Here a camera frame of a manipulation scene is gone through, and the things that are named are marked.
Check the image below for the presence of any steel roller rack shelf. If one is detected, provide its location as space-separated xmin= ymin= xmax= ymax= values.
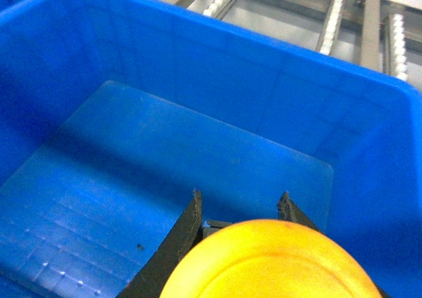
xmin=160 ymin=0 xmax=421 ymax=88

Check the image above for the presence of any large blue plastic crate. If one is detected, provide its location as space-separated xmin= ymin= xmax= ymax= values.
xmin=1 ymin=0 xmax=421 ymax=297

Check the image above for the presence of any yellow push button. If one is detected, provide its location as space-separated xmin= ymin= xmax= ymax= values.
xmin=161 ymin=220 xmax=381 ymax=297

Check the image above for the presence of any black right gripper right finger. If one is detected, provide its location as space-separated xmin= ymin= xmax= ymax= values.
xmin=276 ymin=191 xmax=386 ymax=298

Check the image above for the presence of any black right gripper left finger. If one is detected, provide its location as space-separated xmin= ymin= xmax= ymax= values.
xmin=117 ymin=190 xmax=203 ymax=297

